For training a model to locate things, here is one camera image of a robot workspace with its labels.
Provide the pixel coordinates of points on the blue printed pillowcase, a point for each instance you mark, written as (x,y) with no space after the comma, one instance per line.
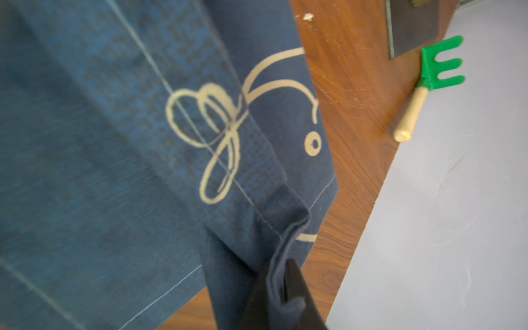
(150,150)

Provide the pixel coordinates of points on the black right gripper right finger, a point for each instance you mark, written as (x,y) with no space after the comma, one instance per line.
(303,313)

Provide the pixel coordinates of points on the pink artificial blossom tree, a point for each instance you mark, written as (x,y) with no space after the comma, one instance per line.
(416,24)

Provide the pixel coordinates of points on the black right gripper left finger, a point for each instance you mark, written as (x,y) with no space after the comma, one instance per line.
(262,308)

